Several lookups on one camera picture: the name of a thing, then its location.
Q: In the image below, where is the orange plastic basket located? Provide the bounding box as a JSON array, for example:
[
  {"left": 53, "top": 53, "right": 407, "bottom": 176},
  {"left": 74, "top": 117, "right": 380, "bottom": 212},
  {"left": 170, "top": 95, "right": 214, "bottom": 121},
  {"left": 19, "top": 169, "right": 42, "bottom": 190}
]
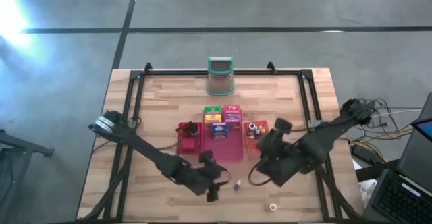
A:
[{"left": 242, "top": 120, "right": 270, "bottom": 158}]

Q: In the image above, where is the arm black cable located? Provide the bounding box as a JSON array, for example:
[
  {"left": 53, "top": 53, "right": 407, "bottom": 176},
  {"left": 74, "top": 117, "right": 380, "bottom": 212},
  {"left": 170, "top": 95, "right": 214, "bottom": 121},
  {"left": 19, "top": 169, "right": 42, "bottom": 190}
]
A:
[
  {"left": 127, "top": 115, "right": 142, "bottom": 130},
  {"left": 248, "top": 159, "right": 275, "bottom": 187}
]

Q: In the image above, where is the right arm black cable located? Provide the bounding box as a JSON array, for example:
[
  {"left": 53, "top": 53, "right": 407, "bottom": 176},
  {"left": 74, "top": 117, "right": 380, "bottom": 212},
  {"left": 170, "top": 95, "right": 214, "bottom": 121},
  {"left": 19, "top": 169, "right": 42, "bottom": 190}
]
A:
[{"left": 248, "top": 159, "right": 275, "bottom": 187}]

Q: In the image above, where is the black power adapter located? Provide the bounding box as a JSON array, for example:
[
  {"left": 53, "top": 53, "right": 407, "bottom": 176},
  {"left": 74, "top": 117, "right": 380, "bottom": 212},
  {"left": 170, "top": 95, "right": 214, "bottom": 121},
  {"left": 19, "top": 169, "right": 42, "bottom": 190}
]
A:
[{"left": 350, "top": 143, "right": 384, "bottom": 166}]

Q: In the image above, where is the grey laptop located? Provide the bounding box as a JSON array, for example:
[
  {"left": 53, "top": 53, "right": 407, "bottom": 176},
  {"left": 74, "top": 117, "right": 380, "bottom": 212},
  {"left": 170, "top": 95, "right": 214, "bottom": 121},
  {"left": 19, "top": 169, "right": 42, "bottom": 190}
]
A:
[{"left": 362, "top": 94, "right": 432, "bottom": 224}]

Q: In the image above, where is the white crumpled bag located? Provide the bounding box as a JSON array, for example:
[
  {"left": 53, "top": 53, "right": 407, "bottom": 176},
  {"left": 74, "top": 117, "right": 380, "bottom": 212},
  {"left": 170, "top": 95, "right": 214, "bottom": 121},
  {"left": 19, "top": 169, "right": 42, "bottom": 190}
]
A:
[{"left": 357, "top": 179, "right": 377, "bottom": 208}]

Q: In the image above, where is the red plastic basket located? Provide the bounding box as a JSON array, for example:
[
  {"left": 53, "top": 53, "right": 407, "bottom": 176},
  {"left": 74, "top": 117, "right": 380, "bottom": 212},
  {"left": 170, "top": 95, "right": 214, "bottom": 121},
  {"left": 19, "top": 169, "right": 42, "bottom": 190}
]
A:
[{"left": 175, "top": 121, "right": 203, "bottom": 156}]

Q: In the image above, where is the orange snack packet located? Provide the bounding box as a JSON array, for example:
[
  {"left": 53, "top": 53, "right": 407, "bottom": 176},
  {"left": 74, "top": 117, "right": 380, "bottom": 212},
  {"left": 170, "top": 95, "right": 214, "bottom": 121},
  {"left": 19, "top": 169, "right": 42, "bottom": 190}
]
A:
[{"left": 175, "top": 121, "right": 192, "bottom": 138}]

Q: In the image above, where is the yellow corn pops cereal box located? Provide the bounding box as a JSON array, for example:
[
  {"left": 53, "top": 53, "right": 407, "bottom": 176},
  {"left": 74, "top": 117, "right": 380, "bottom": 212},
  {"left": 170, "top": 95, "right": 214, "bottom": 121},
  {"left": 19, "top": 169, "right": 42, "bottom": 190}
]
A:
[{"left": 204, "top": 113, "right": 223, "bottom": 125}]

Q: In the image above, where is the red mini cereal box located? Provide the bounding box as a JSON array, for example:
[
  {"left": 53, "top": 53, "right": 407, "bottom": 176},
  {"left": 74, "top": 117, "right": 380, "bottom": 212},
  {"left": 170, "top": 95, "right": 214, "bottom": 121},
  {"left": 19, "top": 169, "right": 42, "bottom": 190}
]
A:
[{"left": 221, "top": 105, "right": 242, "bottom": 132}]

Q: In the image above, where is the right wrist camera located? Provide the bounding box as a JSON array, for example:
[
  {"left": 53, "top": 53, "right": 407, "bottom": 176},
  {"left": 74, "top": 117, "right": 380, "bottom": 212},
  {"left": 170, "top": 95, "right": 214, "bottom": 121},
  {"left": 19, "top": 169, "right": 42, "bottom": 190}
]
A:
[{"left": 274, "top": 117, "right": 293, "bottom": 134}]

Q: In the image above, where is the blue mini cereal box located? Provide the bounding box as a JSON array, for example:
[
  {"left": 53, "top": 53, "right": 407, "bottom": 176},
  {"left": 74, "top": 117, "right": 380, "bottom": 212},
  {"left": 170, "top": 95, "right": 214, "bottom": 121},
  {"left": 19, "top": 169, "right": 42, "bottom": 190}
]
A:
[{"left": 211, "top": 122, "right": 230, "bottom": 141}]

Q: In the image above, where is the green mini cereal box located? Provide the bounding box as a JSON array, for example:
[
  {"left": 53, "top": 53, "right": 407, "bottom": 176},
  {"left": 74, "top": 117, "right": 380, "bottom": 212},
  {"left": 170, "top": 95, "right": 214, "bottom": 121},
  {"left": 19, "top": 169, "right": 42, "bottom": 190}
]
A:
[{"left": 204, "top": 105, "right": 223, "bottom": 116}]

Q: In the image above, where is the laptop with blue screen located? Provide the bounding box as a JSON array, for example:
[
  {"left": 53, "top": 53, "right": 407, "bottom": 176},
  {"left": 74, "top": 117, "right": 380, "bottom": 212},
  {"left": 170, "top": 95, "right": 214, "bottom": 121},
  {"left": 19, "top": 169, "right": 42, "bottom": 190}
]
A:
[{"left": 412, "top": 117, "right": 432, "bottom": 143}]

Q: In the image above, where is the pink translucent plastic bin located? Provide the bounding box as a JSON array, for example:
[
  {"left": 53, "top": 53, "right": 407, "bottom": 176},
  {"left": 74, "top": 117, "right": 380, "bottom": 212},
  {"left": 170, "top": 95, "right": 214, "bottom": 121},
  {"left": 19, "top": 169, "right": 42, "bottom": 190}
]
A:
[{"left": 201, "top": 107, "right": 244, "bottom": 163}]

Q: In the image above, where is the white floor cable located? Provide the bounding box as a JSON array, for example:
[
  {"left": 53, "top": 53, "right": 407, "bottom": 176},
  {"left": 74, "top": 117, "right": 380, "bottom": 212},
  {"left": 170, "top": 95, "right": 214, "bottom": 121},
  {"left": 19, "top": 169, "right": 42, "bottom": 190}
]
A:
[{"left": 371, "top": 108, "right": 423, "bottom": 119}]

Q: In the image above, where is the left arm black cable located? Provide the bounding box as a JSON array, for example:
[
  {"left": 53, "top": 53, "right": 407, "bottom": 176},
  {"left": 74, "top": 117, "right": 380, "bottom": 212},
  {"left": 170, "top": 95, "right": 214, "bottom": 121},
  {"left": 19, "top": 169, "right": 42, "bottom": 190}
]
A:
[{"left": 127, "top": 115, "right": 142, "bottom": 130}]

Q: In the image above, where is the grey metal stand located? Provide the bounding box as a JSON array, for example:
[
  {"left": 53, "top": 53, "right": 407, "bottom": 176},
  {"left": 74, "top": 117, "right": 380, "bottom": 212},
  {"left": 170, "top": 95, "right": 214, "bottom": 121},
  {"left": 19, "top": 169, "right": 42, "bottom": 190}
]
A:
[{"left": 0, "top": 129, "right": 55, "bottom": 224}]

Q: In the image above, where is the teal box grater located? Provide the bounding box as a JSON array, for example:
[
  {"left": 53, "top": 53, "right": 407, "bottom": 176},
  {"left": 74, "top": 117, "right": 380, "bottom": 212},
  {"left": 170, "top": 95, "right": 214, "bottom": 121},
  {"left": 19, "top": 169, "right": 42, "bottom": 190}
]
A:
[{"left": 205, "top": 55, "right": 236, "bottom": 96}]

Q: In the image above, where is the black aluminium frame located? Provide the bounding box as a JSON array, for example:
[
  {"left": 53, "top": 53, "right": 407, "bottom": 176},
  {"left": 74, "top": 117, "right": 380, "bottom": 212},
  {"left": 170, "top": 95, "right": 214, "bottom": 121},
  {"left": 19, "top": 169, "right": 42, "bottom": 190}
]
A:
[{"left": 77, "top": 61, "right": 364, "bottom": 223}]

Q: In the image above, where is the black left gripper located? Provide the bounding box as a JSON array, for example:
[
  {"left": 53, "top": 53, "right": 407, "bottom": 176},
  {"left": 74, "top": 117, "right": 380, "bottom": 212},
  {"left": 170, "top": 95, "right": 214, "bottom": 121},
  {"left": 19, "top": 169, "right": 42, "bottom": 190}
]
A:
[{"left": 187, "top": 150, "right": 232, "bottom": 204}]

